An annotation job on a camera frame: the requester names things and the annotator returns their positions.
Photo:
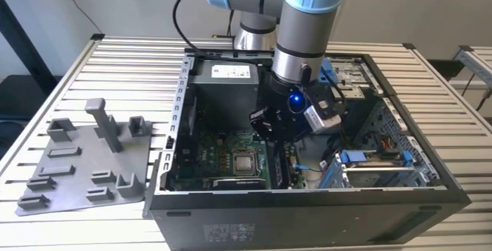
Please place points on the dark metal frame beam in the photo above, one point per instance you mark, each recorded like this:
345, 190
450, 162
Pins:
25, 41

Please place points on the metal disk bay cage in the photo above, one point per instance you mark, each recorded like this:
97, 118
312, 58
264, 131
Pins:
373, 176

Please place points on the blue optical drive latch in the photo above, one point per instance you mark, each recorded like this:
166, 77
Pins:
329, 74

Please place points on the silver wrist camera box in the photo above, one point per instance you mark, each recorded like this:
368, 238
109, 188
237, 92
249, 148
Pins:
321, 121

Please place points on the grey plastic parts rack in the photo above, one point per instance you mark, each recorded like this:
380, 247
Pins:
89, 159

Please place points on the black open PC case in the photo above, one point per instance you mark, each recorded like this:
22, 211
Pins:
269, 225

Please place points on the black table corner cap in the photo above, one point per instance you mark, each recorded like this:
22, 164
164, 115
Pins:
410, 46
98, 36

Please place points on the black graphics card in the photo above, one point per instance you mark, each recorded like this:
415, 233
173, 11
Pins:
238, 183

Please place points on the metal optical drive cage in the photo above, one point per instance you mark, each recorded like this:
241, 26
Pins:
356, 92

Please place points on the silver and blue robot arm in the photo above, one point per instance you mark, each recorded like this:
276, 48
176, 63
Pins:
304, 32

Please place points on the green motherboard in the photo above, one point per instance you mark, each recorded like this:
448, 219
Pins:
209, 153

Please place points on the silver CPU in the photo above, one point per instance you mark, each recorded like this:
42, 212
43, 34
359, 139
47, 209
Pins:
245, 165

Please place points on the blue disk carrier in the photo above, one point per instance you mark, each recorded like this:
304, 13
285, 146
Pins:
356, 157

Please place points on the CPU socket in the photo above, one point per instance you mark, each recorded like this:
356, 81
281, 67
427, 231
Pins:
246, 151

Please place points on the grey Dell power supply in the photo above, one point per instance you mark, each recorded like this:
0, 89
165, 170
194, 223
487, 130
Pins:
222, 98

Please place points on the metal slat side table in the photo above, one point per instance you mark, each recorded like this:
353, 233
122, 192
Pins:
482, 53

